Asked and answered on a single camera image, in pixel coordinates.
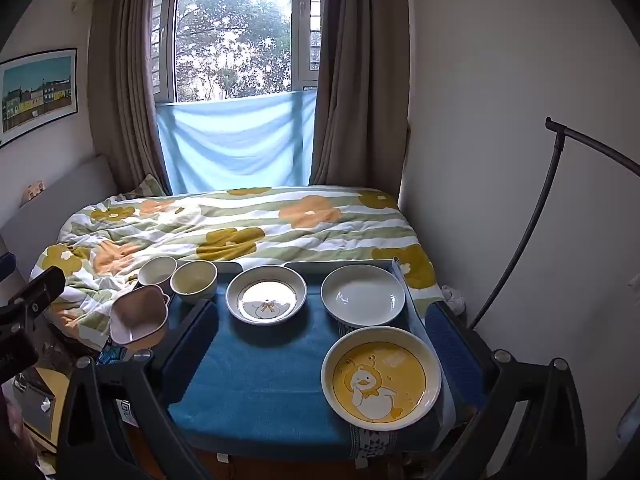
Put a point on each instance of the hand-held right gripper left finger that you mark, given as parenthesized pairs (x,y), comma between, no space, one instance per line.
(192,340)

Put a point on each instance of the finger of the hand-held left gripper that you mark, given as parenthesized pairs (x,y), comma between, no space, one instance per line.
(35,292)

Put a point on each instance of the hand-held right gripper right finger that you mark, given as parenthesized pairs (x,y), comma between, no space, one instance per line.
(455,345)

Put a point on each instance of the pale yellow bowl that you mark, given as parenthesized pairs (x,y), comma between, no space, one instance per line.
(194,280)

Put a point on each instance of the small white bowl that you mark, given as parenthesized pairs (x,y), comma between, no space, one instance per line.
(157,271)

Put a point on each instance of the yellow duck plate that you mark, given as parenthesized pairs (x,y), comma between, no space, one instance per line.
(381,379)

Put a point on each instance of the white duck bow plate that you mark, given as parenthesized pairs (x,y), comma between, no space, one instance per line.
(266,294)

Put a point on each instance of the plain white plate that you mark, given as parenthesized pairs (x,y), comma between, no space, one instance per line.
(362,299)

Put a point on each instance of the white crumpled cloth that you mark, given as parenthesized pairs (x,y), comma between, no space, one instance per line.
(455,297)

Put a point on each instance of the wooden side table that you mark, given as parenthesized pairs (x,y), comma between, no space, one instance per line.
(55,400)

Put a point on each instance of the blue tablecloth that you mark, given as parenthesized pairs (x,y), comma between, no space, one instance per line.
(260,370)

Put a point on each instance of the grey headboard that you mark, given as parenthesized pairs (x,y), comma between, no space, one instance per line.
(55,195)

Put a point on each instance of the floral striped blanket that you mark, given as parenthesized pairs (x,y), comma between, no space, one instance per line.
(240,230)

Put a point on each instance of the green patterned pillow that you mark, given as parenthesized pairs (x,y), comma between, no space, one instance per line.
(150,186)

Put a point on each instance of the blue window cloth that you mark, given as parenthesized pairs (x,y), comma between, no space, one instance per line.
(235,145)

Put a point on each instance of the brown curtain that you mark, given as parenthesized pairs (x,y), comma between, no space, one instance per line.
(360,75)
(122,90)

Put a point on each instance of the window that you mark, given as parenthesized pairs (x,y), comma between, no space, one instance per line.
(235,35)

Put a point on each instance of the wall switch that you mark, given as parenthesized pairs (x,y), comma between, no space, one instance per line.
(35,191)

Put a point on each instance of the wall poster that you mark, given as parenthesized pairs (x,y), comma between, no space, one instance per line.
(37,92)

